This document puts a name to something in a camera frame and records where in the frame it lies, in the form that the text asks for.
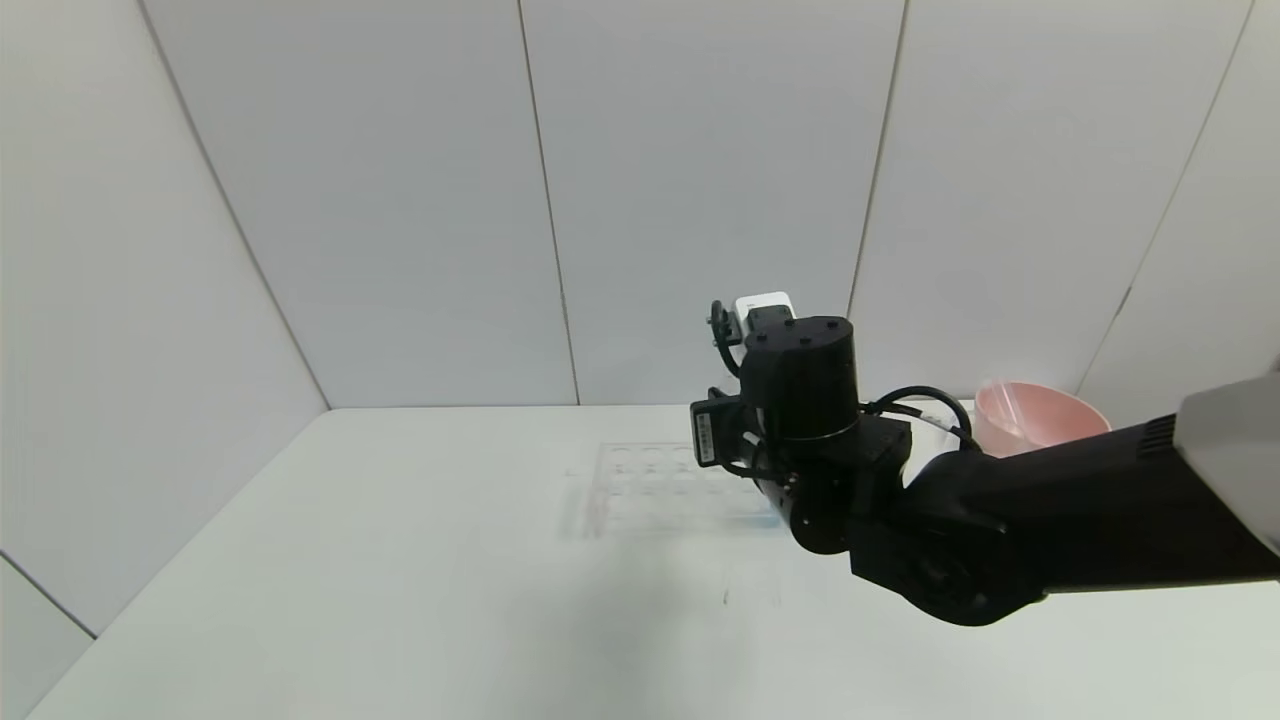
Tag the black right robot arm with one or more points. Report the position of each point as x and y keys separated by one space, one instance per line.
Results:
x=1000 y=520

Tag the clear acrylic test tube rack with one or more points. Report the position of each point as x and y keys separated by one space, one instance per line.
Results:
x=650 y=490

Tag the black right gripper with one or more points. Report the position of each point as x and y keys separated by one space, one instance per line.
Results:
x=706 y=435

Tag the test tube with red pigment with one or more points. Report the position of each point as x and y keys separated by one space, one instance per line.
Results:
x=1010 y=405

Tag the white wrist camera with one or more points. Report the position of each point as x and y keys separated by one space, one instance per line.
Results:
x=765 y=305

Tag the pink plastic bowl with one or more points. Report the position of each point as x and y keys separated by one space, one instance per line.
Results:
x=1060 y=420

